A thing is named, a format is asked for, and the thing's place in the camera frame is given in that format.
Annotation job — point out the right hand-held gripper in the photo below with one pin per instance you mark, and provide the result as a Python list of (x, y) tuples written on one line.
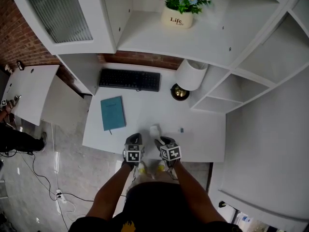
[(171, 153)]

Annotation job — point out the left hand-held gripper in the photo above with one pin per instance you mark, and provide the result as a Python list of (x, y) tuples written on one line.
[(134, 155)]

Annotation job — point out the white shelf cabinet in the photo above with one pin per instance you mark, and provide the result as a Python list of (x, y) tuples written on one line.
[(166, 41)]

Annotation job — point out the person's right forearm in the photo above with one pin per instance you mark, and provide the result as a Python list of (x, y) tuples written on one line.
[(195, 192)]

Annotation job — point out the person's left forearm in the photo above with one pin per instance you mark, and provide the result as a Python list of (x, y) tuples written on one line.
[(108, 192)]

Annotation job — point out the white desk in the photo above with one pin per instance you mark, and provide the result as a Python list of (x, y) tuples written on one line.
[(154, 105)]

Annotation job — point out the small blue binder clip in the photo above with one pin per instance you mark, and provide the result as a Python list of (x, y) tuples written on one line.
[(181, 130)]

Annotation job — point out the person's right shoe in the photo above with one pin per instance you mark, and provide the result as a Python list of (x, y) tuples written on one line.
[(161, 167)]

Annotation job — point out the person's shoe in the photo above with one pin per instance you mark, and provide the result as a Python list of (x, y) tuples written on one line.
[(142, 169), (161, 167)]

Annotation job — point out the person's left shoe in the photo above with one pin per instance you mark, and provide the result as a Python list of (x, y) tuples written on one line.
[(142, 169)]

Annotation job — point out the person's light trousers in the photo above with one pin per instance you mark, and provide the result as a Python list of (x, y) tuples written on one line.
[(157, 176)]

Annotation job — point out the teal notebook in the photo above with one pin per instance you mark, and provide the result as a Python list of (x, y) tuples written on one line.
[(113, 113)]

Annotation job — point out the black keyboard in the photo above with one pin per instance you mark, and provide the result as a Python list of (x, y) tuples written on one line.
[(129, 79)]

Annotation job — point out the person's black shirt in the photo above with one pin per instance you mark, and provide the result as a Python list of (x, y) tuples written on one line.
[(154, 207)]

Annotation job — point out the white shade table lamp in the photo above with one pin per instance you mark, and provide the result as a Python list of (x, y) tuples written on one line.
[(190, 75)]

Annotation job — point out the white power strip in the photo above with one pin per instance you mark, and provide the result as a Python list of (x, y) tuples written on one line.
[(61, 197)]

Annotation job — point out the plain white table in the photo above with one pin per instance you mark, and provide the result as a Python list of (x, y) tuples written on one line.
[(33, 86)]

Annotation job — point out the potted plant in cream pot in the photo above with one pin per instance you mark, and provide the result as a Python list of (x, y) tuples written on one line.
[(177, 20)]

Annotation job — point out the small pale figurine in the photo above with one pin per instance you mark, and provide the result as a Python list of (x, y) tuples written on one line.
[(8, 68)]

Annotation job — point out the white ribbed glass cabinet door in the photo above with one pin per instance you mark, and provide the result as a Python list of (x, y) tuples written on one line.
[(60, 13)]

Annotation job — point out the small black picture frame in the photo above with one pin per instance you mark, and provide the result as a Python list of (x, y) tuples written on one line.
[(20, 65)]

